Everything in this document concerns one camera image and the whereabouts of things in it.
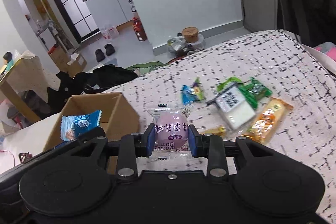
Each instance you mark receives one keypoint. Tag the black spray bottle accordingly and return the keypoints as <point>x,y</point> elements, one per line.
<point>131,3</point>

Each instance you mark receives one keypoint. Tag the purple mochi packet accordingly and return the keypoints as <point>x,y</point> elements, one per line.
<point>169,129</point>

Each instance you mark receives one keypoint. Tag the black framed sliding door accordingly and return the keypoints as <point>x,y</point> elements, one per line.
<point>68,1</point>

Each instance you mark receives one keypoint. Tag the pink plush toy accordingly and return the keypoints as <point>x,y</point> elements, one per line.
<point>328,50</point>

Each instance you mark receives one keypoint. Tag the pink water bottle pack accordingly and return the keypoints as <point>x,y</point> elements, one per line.
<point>109,31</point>

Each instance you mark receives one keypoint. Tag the dark brown hair clip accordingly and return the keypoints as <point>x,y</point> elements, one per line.
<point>25,156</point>

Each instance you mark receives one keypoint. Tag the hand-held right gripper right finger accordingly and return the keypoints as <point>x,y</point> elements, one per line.
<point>193,140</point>

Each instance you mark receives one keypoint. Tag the brown lidded cup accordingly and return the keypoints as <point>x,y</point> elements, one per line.
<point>191,34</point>

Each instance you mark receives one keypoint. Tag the black jacket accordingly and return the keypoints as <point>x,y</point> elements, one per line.
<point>63,87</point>

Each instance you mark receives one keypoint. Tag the plain cardboard carton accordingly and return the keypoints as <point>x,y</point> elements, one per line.
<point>59,54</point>

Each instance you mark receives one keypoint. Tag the clear plastic trash bag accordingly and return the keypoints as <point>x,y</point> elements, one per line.
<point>177,45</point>

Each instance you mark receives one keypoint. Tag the white kitchen cabinet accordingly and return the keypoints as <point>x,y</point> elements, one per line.
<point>107,6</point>

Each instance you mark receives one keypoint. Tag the doll figurine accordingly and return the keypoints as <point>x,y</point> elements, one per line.
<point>8,59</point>

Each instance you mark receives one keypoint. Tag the orange biscuit packet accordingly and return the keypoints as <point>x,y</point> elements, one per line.
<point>267,121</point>

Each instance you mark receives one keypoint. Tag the green floor rug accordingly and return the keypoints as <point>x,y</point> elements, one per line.
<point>147,66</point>

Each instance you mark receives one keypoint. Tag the clear plastic container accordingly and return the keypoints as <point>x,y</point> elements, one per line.
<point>200,41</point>

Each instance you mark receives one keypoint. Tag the cardboard carton with tissue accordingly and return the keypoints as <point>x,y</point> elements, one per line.
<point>76,64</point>

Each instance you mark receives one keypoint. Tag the white standing fan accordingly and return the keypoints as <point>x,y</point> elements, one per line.
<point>51,27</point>

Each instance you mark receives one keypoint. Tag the blue and yellow snack packet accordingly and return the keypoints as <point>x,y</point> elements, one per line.
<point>193,92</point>

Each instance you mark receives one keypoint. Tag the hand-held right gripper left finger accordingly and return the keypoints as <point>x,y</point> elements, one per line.
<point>150,140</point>

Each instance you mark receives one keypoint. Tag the dark green snack packet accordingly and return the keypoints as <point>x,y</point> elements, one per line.
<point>256,88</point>

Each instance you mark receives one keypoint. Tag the brown cardboard box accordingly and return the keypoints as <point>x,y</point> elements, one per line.
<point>123,113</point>

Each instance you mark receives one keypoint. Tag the small gold candy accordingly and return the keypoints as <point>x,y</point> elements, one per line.
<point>214,131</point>

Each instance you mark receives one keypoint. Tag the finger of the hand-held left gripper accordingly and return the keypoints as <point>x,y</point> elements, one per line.
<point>92,134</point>

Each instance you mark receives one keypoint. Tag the wooden side table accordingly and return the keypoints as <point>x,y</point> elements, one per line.
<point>13,98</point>

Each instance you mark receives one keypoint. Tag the clear rice cracker packet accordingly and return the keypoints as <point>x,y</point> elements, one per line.
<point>233,106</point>

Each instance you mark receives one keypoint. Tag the light green snack packet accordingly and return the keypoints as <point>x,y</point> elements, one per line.
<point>228,82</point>

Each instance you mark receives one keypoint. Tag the red fire extinguisher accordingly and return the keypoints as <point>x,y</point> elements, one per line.
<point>138,28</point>

